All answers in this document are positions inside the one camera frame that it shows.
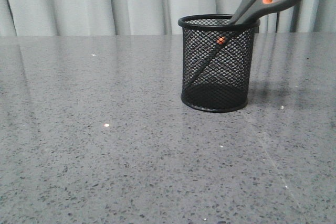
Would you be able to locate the black mesh pen cup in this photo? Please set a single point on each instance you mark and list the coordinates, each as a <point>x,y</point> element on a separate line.
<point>217,59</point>

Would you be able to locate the pale grey curtain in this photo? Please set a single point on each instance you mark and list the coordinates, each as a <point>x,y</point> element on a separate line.
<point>103,17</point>

